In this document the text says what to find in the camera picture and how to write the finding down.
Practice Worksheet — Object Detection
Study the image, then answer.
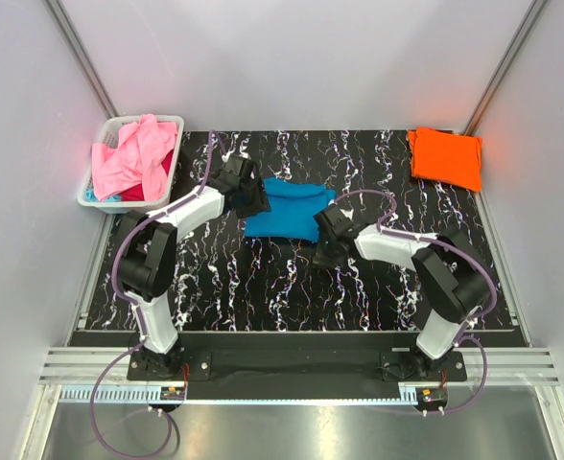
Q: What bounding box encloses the slotted white cable duct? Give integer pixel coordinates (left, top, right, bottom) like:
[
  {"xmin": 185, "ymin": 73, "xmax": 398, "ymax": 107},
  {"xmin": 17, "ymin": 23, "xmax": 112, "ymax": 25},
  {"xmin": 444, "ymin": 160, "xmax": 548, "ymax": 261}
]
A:
[{"xmin": 60, "ymin": 381, "xmax": 447, "ymax": 406}]

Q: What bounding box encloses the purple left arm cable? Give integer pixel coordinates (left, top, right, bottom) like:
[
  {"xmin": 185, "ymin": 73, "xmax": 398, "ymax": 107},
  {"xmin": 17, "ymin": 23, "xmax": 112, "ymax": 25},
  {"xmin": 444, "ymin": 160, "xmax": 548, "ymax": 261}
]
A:
[{"xmin": 89, "ymin": 129, "xmax": 230, "ymax": 460}]

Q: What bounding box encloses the light blue cloth in basket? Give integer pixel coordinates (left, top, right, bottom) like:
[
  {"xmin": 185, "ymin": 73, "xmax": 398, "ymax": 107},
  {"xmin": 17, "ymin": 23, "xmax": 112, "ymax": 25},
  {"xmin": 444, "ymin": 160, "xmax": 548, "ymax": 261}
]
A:
[{"xmin": 83, "ymin": 188, "xmax": 122, "ymax": 202}]

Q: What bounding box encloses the pink t-shirt in basket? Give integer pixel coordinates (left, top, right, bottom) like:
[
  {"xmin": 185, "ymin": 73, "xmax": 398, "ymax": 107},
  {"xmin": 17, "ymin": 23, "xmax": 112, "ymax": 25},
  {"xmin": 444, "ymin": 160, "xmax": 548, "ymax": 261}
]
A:
[{"xmin": 91, "ymin": 114, "xmax": 178, "ymax": 201}]

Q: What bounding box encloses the red t-shirt in basket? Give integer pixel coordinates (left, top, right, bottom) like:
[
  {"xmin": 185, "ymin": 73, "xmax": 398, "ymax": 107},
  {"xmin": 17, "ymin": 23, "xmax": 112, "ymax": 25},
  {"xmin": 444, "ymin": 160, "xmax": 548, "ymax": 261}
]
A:
[{"xmin": 120, "ymin": 150, "xmax": 173, "ymax": 202}]

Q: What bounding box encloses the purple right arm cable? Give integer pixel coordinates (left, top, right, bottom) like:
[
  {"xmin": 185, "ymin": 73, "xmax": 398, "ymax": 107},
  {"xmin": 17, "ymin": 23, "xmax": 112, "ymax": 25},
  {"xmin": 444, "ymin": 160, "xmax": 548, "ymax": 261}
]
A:
[{"xmin": 334, "ymin": 190, "xmax": 499, "ymax": 416}]

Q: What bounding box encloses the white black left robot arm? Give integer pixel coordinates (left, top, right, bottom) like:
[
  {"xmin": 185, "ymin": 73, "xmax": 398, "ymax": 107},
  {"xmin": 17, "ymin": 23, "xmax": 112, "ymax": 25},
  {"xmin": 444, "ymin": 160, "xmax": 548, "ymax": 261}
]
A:
[{"xmin": 112, "ymin": 154, "xmax": 270, "ymax": 380}]

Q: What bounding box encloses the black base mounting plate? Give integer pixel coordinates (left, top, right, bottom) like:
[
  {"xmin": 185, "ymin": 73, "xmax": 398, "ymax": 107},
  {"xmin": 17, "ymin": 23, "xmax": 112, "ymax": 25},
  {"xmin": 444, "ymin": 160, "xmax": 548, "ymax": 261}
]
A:
[{"xmin": 128, "ymin": 333, "xmax": 467, "ymax": 388}]

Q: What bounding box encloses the folded orange t-shirt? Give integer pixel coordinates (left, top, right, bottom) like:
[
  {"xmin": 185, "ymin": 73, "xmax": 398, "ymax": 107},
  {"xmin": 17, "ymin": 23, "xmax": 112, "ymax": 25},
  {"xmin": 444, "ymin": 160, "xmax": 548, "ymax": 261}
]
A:
[{"xmin": 408, "ymin": 127, "xmax": 482, "ymax": 193}]

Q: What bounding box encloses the blue t-shirt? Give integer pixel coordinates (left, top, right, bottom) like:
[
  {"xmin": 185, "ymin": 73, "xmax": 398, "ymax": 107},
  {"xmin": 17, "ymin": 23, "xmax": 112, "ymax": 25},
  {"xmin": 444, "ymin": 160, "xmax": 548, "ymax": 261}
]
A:
[{"xmin": 245, "ymin": 177, "xmax": 336, "ymax": 243}]

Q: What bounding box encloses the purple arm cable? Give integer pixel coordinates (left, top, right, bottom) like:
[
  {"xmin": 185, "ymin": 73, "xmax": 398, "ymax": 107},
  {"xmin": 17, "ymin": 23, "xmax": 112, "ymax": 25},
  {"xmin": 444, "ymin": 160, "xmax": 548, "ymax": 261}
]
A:
[
  {"xmin": 89, "ymin": 129, "xmax": 230, "ymax": 460},
  {"xmin": 334, "ymin": 190, "xmax": 499, "ymax": 416}
]

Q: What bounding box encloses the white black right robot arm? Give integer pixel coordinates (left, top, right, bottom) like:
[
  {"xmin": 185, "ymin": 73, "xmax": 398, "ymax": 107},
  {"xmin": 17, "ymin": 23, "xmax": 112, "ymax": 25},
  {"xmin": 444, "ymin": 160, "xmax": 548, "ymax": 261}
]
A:
[{"xmin": 314, "ymin": 204, "xmax": 497, "ymax": 381}]

